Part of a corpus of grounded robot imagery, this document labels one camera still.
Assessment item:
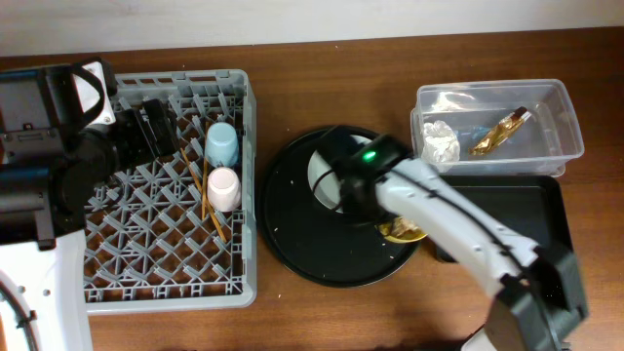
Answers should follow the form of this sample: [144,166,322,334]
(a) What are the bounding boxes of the grey round plate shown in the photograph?
[306,135,374,215]

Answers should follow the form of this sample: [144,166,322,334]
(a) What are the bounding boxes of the wooden chopstick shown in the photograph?
[202,122,210,220]
[180,148,226,243]

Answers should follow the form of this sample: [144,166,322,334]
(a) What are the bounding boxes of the grey dishwasher rack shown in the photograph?
[84,69,257,314]

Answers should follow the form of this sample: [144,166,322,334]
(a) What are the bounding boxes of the gold snack wrapper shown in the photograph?
[469,106,532,156]

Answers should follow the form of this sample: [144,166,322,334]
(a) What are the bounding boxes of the blue plastic cup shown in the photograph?
[205,122,239,168]

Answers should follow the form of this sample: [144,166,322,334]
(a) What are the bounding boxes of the yellow bowl with food scraps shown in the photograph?
[376,217,427,244]

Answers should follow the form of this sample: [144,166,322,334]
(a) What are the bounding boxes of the pink plastic cup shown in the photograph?
[207,167,242,212]

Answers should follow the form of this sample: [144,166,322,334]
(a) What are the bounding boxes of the round black tray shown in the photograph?
[255,127,420,289]

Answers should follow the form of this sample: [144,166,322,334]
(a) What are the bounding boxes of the clear plastic bin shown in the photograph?
[410,79,584,176]

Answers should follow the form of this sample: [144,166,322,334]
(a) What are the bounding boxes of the right black cable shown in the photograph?
[311,160,352,215]

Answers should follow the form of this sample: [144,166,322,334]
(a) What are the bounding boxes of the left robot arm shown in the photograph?
[1,58,179,350]

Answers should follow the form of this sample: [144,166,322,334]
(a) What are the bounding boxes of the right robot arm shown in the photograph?
[318,135,588,350]

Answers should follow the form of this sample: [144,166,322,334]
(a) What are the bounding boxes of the black rectangular tray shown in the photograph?
[443,175,573,250]

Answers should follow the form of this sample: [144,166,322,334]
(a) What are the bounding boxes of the white tissue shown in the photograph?
[421,120,460,163]

